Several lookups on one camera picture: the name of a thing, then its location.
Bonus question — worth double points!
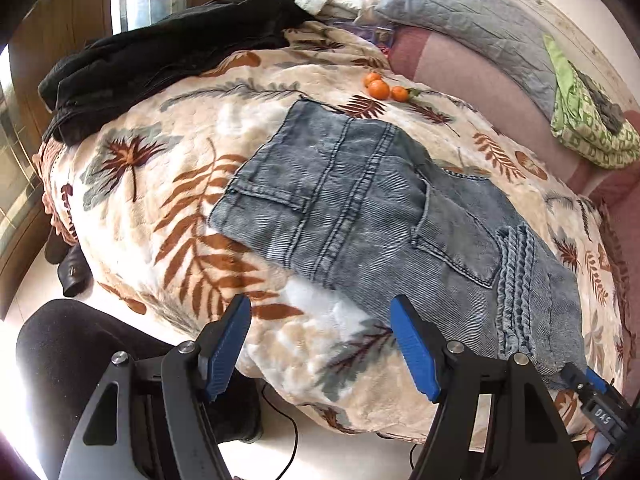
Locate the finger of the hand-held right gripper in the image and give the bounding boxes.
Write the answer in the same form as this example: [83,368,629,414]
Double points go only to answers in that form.
[584,367,610,396]
[561,362,591,395]

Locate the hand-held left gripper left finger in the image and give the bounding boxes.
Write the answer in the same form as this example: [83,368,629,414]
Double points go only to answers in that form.
[59,294,252,480]

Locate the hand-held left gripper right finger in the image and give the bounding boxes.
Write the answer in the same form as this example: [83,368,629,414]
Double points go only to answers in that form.
[390,295,583,480]

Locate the grey denim pants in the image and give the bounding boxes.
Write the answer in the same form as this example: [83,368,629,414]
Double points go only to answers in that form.
[207,97,588,391]

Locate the person's right hand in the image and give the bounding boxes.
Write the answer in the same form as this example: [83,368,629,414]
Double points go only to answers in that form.
[582,429,622,477]

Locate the black shoe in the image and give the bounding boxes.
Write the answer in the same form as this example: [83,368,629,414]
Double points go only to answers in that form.
[56,242,93,298]

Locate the leaf print blanket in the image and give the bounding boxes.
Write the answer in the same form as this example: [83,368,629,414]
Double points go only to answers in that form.
[32,0,631,451]

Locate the green patterned quilt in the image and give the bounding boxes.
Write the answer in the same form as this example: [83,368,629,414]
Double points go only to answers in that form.
[544,35,640,170]

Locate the grey crumpled cloth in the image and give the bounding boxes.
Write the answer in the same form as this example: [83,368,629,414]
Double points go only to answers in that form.
[575,67,626,133]

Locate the pink sofa backrest cushion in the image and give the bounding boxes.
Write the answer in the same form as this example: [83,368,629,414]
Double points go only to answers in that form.
[390,27,601,196]

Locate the lattice glass window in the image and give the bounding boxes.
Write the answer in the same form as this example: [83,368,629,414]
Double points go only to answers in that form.
[0,45,51,261]

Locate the black jacket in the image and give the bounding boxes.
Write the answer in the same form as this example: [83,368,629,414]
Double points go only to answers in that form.
[37,0,321,143]

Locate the colourful plastic packet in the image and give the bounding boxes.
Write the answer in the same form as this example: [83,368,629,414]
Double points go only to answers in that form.
[357,22,396,53]

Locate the grey quilted pillow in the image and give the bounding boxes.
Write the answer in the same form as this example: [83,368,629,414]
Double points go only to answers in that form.
[375,0,566,116]

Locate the white cloth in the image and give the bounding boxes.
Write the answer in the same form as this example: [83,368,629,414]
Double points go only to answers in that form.
[287,0,388,23]

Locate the black cable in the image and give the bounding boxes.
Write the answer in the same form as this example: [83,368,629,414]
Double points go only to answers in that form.
[259,384,301,477]

